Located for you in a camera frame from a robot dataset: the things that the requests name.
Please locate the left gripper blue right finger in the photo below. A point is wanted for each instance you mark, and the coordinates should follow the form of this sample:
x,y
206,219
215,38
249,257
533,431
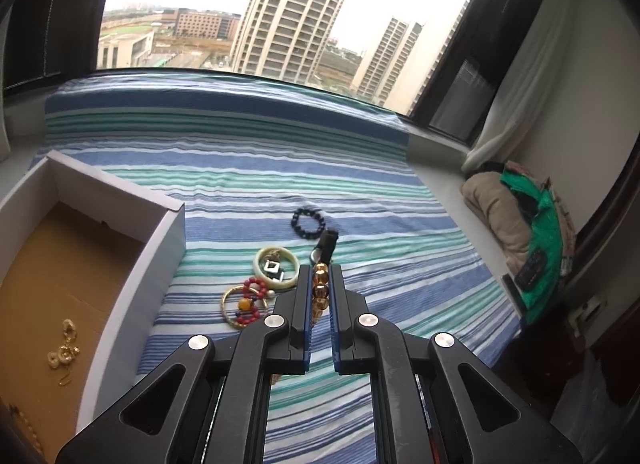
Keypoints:
x,y
354,344

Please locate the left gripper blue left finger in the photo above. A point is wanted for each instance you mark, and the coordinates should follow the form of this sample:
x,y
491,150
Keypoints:
x,y
290,352

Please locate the pale green jade bangle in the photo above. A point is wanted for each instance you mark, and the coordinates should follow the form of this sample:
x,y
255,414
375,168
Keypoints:
x,y
278,267

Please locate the gold bangle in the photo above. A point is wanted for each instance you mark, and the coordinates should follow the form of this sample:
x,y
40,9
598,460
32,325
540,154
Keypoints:
x,y
243,305

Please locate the black watch on stand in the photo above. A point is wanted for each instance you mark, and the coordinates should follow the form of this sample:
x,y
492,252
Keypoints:
x,y
324,249

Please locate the striped blue green bedspread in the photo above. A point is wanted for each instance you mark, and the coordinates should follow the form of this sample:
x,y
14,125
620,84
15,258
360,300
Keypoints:
x,y
258,164

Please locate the green cloth bag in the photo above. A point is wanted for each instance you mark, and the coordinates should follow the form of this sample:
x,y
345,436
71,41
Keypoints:
x,y
545,248

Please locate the white cardboard box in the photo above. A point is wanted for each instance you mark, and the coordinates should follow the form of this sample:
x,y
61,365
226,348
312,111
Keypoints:
x,y
86,259

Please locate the white right curtain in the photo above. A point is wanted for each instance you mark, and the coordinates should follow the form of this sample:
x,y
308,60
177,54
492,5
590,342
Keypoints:
x,y
526,87

